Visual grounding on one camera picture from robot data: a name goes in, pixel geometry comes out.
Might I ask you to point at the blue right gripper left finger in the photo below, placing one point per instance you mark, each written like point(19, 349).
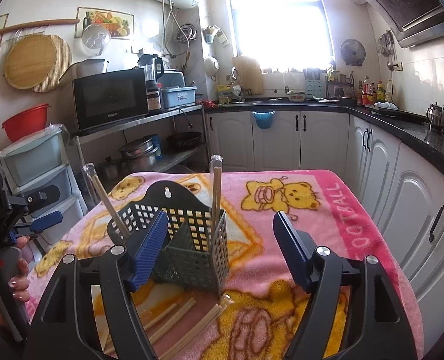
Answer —
point(144, 245)

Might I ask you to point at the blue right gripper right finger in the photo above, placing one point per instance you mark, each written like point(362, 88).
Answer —
point(296, 247)

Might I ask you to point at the chopsticks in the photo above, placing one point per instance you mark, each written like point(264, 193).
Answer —
point(90, 171)
point(199, 327)
point(216, 175)
point(148, 321)
point(172, 321)

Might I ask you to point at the white lower kitchen cabinets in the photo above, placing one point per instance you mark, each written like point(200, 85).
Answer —
point(397, 178)

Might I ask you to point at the left hand with painted nails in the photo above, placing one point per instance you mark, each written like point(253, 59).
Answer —
point(18, 285)

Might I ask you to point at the dark green utensil basket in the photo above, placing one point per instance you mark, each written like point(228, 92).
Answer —
point(194, 253)

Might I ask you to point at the plastic drawer storage tower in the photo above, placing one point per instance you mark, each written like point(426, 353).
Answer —
point(40, 160)

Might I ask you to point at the pink cartoon bear blanket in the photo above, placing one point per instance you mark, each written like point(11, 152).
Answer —
point(267, 306)

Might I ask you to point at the metal shelf rack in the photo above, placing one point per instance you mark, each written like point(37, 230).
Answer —
point(103, 145)

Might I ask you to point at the red plastic basin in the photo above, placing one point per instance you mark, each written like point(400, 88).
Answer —
point(26, 122)

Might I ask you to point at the stainless steel pot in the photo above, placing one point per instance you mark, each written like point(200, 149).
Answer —
point(139, 155)

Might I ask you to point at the black frying pan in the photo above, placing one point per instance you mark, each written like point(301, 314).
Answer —
point(184, 141)

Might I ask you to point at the blue hanging trash bin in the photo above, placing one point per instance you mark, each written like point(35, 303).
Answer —
point(263, 119)

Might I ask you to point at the grey-blue plastic box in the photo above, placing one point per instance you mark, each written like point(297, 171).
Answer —
point(178, 96)

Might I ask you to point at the black microwave oven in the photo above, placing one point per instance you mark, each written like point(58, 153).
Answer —
point(109, 97)

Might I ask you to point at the round bamboo tray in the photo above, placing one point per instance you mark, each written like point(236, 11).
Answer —
point(30, 61)

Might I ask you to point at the round woven straw mat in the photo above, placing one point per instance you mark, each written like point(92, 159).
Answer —
point(62, 63)

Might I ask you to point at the black blender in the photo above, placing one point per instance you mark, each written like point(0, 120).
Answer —
point(153, 67)

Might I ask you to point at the wooden cutting board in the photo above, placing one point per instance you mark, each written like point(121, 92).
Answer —
point(250, 75)

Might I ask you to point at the clear round lid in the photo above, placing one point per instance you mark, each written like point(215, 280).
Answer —
point(95, 39)

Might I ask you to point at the black range hood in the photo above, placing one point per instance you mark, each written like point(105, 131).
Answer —
point(412, 22)

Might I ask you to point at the wall mounted ventilation fan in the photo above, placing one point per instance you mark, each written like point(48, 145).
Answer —
point(353, 52)

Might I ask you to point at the fruit picture wall tile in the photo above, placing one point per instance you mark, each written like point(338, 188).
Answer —
point(120, 25)

